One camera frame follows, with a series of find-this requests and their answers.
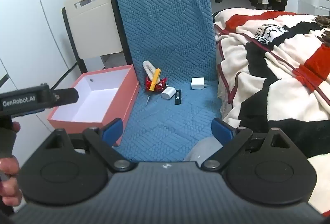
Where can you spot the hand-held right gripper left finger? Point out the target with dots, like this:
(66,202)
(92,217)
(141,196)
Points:
(114,129)

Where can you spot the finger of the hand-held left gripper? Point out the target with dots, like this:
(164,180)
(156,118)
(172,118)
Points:
(65,97)

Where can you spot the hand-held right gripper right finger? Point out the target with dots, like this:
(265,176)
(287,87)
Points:
(221,131)

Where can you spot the pink cardboard box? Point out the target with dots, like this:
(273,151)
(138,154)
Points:
(129,101)

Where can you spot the white cube charger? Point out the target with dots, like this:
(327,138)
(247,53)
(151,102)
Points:
(197,83)

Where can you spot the small white plug adapter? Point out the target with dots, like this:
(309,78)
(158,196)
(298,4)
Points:
(168,93)

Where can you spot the person's left hand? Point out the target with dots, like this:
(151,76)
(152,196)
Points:
(9,167)

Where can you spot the pale grey round object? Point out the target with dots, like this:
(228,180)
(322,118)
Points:
(203,149)

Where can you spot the thin metal pin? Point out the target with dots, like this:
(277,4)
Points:
(147,100)

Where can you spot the black flat stick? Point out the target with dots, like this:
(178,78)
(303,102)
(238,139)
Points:
(178,97)

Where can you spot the yellow marker pen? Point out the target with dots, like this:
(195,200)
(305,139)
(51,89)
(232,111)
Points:
(155,79)

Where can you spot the cream folding chair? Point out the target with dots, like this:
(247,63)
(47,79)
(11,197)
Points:
(89,33)

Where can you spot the white wardrobe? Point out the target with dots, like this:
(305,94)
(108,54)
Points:
(31,20)

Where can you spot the red white black blanket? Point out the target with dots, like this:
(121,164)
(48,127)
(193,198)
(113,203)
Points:
(283,64)

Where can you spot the blue textured cushion cover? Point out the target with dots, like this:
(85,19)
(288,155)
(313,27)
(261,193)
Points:
(165,20)

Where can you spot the brown patterned cloth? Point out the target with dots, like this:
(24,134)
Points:
(322,23)

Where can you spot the white cabinet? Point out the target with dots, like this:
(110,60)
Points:
(313,3)

